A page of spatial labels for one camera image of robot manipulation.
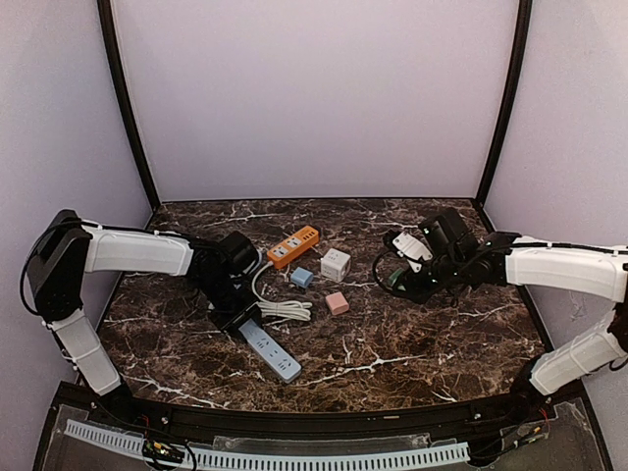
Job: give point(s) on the light blue charger plug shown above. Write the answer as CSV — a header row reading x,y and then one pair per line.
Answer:
x,y
301,277

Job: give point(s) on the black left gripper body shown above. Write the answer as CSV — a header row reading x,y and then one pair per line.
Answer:
x,y
235,319

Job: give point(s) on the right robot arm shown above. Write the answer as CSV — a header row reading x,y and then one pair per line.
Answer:
x,y
448,256

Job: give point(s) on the black right corner post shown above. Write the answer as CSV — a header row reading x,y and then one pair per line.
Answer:
x,y
513,73

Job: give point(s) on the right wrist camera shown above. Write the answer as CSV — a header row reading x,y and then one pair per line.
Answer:
x,y
409,248

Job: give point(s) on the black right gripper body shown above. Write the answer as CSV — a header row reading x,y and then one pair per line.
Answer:
x,y
412,287

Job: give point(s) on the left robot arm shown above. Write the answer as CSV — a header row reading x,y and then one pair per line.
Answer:
x,y
71,248

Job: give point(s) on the pink charger plug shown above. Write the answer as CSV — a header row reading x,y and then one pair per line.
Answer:
x,y
337,303

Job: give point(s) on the green charger plug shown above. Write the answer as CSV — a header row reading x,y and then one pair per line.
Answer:
x,y
396,278

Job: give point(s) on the black front frame rail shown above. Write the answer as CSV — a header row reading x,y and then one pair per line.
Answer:
x,y
474,419

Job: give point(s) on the orange power strip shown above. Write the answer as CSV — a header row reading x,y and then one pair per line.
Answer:
x,y
293,247

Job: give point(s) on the white slotted cable duct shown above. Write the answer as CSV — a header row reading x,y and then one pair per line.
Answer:
x,y
201,457

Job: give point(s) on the black corner post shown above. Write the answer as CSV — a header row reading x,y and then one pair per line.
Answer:
x,y
513,73
117,73

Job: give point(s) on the white cube socket adapter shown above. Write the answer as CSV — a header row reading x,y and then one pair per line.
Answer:
x,y
335,265

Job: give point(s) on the black left corner post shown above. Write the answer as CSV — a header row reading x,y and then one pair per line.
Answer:
x,y
117,73

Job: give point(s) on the light blue power strip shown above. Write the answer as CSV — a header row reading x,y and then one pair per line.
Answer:
x,y
275,357

